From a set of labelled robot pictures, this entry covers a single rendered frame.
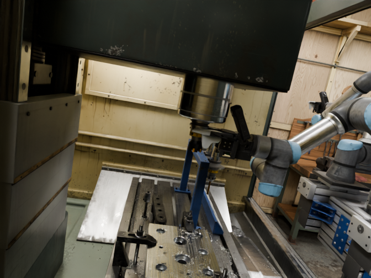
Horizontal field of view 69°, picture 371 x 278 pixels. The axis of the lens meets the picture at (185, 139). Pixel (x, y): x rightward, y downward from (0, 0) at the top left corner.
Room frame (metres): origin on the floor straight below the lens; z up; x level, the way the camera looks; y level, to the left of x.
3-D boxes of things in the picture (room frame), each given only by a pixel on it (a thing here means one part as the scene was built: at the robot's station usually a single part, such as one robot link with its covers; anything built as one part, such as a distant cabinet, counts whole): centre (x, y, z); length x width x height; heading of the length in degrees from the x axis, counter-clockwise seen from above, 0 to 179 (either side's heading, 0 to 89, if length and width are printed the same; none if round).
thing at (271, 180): (0.89, -0.31, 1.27); 0.11 x 0.08 x 0.11; 2
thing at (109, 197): (1.48, 0.05, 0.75); 0.89 x 0.70 x 0.26; 98
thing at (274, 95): (1.94, -0.55, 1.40); 0.04 x 0.04 x 1.20; 8
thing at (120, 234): (0.81, 0.10, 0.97); 0.13 x 0.03 x 0.15; 98
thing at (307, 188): (1.53, -0.93, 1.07); 0.40 x 0.13 x 0.09; 93
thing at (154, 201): (1.13, 0.06, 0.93); 0.26 x 0.05 x 0.06; 13
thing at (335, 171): (1.53, -0.93, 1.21); 0.15 x 0.15 x 0.10
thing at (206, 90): (0.84, -0.03, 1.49); 0.16 x 0.16 x 0.12
